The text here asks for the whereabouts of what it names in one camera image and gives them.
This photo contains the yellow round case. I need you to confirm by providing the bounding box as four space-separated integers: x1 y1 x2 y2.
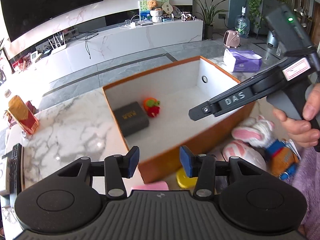
176 168 197 189

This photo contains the pink leather wallet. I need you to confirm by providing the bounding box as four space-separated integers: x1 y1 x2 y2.
131 181 169 191

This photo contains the black textured gift box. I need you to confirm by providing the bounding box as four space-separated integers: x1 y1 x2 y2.
113 101 149 137

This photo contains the white crochet bunny plush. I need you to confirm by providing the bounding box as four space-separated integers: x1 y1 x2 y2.
232 115 276 148

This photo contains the white plush with striped ear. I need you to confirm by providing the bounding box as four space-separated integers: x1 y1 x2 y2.
222 140 267 171

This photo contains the orange red crochet toy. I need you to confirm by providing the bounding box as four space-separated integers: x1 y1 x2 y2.
143 98 160 118

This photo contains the orange bear plush blue outfit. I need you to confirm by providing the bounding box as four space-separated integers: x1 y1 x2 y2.
266 140 299 181

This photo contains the white printed card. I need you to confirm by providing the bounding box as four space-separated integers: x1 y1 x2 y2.
285 139 301 160

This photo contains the person's right hand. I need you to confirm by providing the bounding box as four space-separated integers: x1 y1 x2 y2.
273 83 320 148

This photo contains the purple tissue pack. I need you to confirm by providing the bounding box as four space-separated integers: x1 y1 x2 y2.
223 48 262 73

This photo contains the orange cardboard storage box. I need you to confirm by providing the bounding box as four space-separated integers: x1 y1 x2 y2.
103 56 253 183

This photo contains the pink small heater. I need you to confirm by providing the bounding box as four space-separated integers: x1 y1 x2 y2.
223 30 240 48

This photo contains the blue water jug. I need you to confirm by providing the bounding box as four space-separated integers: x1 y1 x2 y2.
235 7 250 38

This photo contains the purple fluffy cloth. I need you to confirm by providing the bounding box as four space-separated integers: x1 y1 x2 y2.
292 148 319 239

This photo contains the black remote control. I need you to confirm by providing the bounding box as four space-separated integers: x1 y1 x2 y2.
7 143 23 197

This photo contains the red gift box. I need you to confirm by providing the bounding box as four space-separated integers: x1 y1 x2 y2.
25 101 39 114

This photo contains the potted green plant right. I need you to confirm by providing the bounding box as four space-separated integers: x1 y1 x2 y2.
193 0 229 40

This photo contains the red yellow drink carton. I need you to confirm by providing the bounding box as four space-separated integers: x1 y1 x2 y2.
8 95 39 135

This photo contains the cow figurine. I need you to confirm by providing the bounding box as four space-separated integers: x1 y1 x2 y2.
181 11 197 22

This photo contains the white marble tv cabinet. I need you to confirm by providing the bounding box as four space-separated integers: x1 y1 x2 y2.
8 20 203 83

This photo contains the white wifi router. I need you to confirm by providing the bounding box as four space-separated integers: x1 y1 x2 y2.
48 32 67 54

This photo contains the green picture board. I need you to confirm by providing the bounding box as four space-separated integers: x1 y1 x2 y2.
138 0 170 21

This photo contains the brown teddy bear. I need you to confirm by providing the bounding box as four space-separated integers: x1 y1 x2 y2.
147 0 158 10

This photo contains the large black television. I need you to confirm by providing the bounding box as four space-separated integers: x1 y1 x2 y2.
1 0 103 41

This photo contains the black cable on cabinet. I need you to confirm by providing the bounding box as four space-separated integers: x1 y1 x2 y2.
73 30 99 60

